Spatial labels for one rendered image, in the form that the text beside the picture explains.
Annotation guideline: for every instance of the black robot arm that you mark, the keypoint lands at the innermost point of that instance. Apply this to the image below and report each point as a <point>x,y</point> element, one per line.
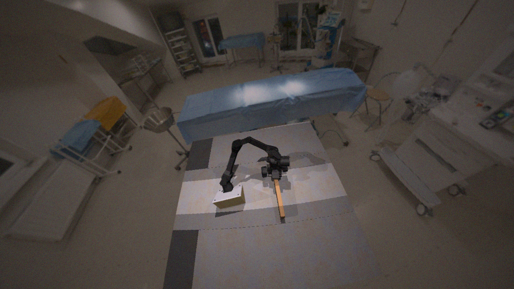
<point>271,150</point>

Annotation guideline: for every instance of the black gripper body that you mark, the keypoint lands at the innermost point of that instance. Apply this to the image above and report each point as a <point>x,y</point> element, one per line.
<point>265,170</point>

